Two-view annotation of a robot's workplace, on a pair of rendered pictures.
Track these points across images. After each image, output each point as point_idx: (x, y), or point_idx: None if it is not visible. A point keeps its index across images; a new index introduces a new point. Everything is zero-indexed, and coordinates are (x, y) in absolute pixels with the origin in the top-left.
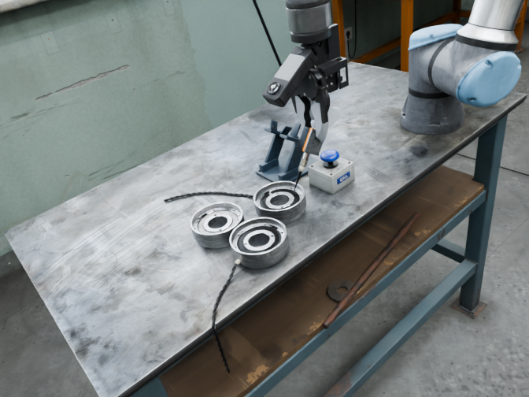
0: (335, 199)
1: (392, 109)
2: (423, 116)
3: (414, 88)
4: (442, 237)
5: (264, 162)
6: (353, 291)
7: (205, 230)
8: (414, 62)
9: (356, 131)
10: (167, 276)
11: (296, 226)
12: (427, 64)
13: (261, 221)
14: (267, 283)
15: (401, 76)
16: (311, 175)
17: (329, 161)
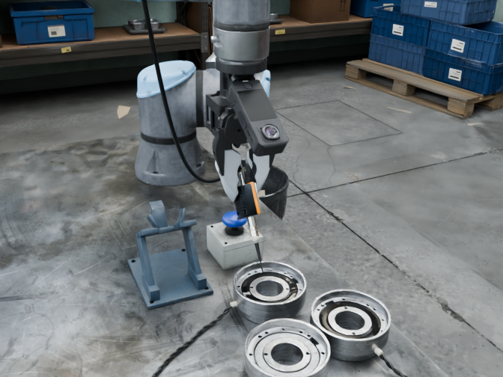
0: (273, 260)
1: (114, 180)
2: (189, 162)
3: (171, 135)
4: None
5: (152, 285)
6: None
7: (298, 370)
8: (168, 105)
9: (134, 212)
10: None
11: (309, 299)
12: (192, 102)
13: (314, 310)
14: (411, 342)
15: (40, 153)
16: (229, 254)
17: (245, 222)
